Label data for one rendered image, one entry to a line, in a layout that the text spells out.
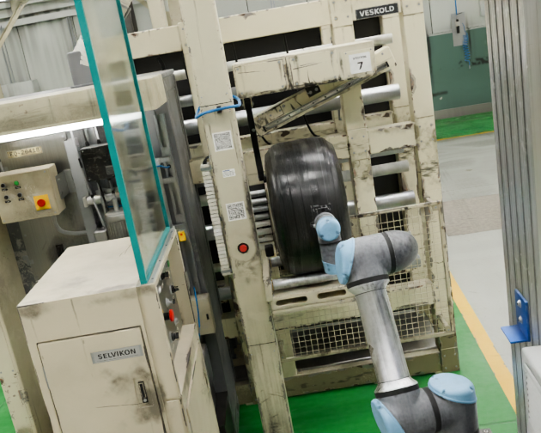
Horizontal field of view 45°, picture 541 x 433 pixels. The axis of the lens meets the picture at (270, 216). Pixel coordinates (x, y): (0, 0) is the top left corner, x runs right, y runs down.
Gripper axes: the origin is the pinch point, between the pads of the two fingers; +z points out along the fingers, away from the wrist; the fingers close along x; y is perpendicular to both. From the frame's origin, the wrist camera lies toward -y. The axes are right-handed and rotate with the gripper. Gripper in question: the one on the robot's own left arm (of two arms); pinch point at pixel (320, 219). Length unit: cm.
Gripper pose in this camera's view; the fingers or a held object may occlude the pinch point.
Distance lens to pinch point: 247.5
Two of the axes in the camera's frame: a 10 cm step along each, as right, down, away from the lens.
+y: -1.7, -9.7, -1.5
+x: -9.9, 1.7, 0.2
